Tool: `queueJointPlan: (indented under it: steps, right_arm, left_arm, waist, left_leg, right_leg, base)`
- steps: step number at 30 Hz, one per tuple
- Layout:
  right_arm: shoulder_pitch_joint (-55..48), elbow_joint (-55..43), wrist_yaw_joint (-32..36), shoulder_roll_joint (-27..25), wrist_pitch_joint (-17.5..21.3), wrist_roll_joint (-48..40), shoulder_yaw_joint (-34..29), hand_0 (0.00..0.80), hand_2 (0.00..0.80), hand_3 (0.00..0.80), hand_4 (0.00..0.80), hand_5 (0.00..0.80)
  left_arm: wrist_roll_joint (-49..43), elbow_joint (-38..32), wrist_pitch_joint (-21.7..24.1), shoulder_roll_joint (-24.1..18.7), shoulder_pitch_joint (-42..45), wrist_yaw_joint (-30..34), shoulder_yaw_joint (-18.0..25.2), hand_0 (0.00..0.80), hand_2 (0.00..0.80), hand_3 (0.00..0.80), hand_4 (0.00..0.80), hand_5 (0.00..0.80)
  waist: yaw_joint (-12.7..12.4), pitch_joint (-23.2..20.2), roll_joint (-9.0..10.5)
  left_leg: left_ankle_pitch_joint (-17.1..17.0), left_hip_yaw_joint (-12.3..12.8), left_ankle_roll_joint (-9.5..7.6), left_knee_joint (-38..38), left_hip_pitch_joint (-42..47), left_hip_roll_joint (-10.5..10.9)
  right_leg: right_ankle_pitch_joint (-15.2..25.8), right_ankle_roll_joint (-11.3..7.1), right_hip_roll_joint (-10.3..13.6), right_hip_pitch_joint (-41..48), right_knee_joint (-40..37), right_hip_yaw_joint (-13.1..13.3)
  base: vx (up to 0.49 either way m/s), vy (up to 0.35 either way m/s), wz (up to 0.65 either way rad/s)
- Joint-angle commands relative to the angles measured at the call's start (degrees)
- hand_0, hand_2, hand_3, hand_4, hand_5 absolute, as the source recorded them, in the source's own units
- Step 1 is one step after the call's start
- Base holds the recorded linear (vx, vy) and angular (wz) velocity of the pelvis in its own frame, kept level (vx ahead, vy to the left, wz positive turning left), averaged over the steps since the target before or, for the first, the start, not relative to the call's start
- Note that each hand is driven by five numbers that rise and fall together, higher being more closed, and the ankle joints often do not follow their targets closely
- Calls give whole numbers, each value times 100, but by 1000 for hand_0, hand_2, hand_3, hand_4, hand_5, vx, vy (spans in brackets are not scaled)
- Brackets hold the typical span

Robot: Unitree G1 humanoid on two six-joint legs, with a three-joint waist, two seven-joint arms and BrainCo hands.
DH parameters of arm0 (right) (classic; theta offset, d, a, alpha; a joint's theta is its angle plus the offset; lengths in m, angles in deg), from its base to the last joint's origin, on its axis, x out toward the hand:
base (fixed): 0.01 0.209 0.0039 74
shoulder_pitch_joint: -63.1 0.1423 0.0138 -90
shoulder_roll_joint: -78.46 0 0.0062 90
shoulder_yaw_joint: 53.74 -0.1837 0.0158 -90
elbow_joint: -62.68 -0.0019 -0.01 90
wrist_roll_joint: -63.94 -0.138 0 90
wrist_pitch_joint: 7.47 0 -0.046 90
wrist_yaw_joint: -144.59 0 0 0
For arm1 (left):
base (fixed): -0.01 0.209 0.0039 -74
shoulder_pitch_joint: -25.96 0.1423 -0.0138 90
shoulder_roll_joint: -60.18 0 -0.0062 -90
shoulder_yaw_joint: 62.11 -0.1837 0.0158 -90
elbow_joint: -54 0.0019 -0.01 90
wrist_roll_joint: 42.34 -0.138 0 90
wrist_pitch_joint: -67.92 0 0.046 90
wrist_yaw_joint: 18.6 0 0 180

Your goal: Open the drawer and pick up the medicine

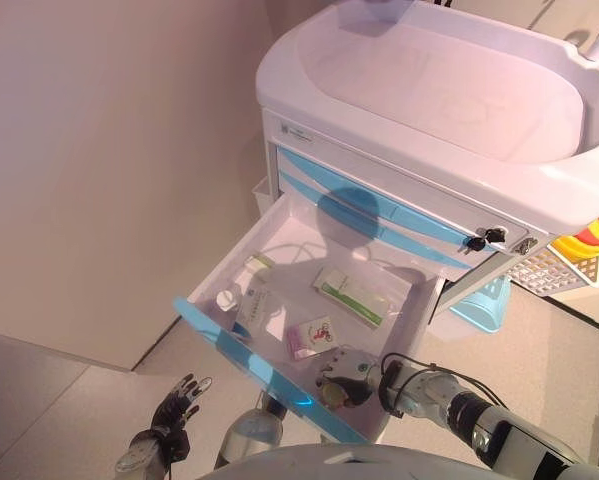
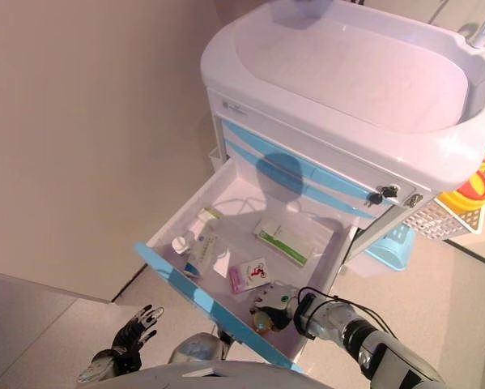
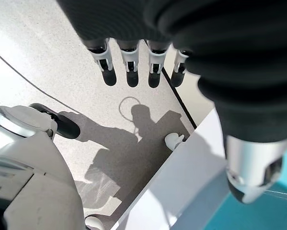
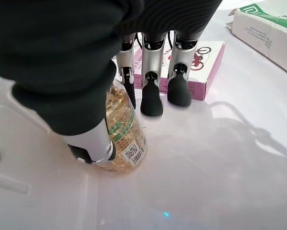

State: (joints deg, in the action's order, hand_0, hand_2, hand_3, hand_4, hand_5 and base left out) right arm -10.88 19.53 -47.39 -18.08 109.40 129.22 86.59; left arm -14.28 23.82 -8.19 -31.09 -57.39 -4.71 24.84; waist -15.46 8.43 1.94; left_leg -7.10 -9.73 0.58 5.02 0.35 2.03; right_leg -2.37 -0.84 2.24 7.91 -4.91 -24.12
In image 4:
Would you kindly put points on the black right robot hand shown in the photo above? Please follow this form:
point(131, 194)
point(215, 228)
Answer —
point(61, 60)

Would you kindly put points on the clear capsule bottle yellow cap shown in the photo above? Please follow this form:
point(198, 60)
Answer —
point(126, 134)

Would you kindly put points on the white drawer with blue front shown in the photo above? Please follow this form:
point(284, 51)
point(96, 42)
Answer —
point(205, 167)

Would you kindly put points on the pink white medicine box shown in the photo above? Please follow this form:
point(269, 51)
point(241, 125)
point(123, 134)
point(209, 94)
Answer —
point(205, 72)

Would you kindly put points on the large white green medicine box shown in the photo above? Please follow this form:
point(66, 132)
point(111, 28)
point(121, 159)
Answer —
point(265, 36)

